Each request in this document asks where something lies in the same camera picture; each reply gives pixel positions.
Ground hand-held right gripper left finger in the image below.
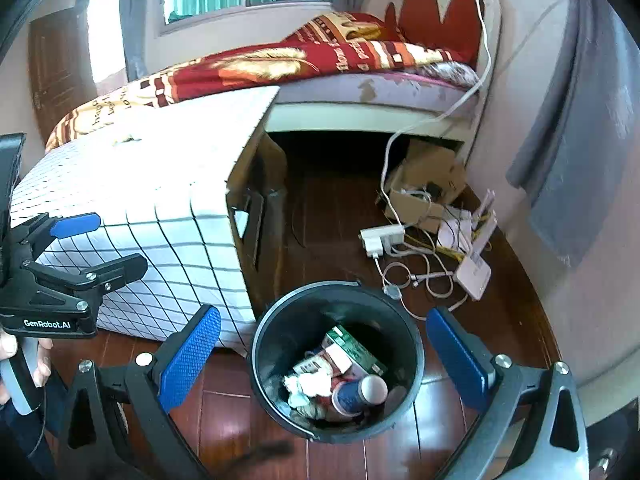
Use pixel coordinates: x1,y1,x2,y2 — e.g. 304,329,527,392
64,304,223,480

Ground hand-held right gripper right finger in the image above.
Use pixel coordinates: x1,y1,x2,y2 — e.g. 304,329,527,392
426,306,592,480

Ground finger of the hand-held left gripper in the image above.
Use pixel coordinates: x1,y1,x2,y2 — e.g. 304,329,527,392
9,212,102,262
27,253,149,312

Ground green and white carton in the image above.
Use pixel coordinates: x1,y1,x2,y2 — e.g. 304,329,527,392
325,325,388,376

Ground blue patterned paper cup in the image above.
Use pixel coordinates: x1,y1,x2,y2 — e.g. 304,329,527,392
331,374,389,417

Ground black trash bin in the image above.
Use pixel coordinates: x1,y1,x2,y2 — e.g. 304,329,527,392
250,281,426,444

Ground red and white carton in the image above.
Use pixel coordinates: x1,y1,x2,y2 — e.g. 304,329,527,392
295,344,368,380

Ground person's left hand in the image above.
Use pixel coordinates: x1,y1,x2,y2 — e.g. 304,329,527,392
0,331,54,390

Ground checkered white tablecloth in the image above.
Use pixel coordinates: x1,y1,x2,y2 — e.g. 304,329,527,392
9,85,281,358

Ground white router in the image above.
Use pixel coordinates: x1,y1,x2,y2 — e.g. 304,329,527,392
452,187,498,302

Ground person's dark trousers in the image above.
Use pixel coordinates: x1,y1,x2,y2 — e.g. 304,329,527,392
0,385,66,480

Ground white power strip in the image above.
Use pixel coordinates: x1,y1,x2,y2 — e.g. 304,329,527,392
360,224,407,259

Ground brown wooden door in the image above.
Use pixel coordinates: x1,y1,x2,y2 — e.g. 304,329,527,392
27,10,98,131

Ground bright doorway window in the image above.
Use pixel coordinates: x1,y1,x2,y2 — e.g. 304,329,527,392
75,0,128,96

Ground cardboard box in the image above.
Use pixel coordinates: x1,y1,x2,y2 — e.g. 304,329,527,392
382,139,469,226

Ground bed with patterned quilt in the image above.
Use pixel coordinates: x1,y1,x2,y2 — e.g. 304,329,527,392
45,10,481,153

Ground grey hanging cloth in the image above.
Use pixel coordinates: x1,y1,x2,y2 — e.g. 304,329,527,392
505,0,640,268

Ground floral mattress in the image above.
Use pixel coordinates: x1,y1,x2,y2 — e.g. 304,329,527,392
277,62,481,111

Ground red and white headboard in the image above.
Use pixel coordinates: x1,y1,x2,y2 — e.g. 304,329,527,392
384,0,502,161

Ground white charging cable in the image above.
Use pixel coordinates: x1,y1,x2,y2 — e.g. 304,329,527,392
381,255,469,321

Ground long white cable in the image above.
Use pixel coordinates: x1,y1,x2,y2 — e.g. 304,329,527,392
380,0,493,226

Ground white bed frame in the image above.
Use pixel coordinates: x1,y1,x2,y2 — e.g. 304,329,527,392
265,102,481,148

